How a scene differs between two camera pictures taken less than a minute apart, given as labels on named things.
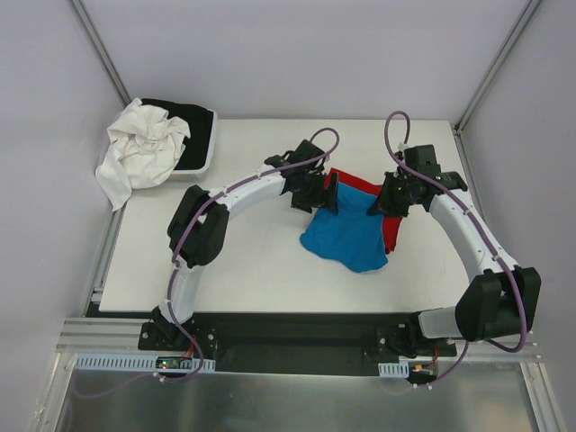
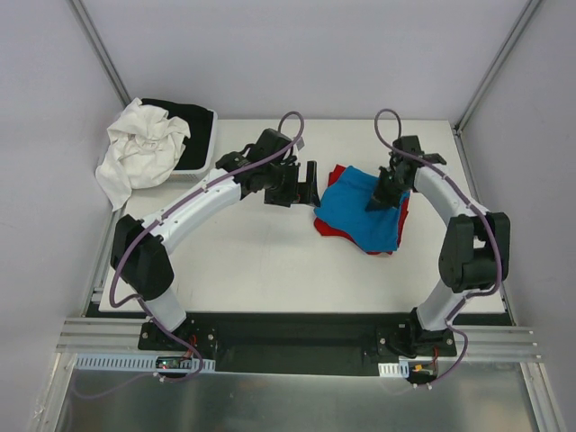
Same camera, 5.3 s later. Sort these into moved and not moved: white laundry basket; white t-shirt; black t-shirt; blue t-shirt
Moved: blue t-shirt
Not moved: white t-shirt; black t-shirt; white laundry basket
